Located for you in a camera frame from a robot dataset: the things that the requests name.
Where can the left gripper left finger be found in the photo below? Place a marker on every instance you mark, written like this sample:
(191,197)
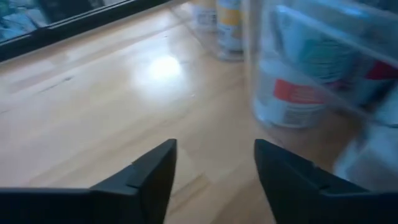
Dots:
(93,208)

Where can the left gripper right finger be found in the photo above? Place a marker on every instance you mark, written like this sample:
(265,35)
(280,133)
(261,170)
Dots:
(311,205)

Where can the white Celsius soda can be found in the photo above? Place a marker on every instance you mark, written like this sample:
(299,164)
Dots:
(373,84)
(203,15)

